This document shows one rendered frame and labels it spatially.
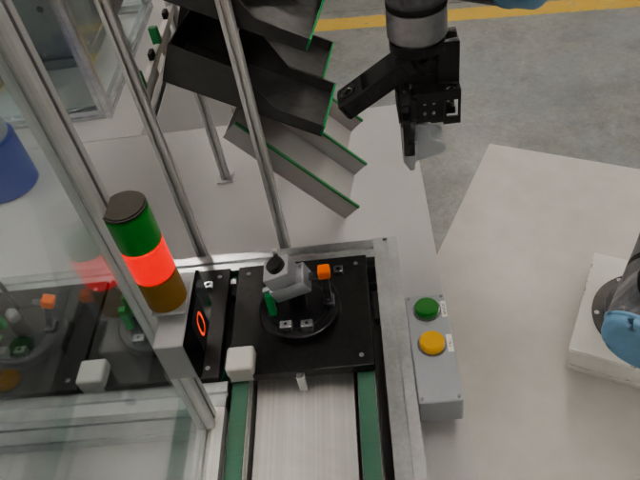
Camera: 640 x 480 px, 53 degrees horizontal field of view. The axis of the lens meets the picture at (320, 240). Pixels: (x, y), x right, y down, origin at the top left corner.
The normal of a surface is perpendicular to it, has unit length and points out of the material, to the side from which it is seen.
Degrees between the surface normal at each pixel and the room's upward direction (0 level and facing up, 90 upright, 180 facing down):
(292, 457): 0
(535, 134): 0
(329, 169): 45
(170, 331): 0
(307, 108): 25
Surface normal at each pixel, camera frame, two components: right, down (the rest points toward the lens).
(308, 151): 0.59, -0.48
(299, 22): 0.29, -0.62
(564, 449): -0.14, -0.69
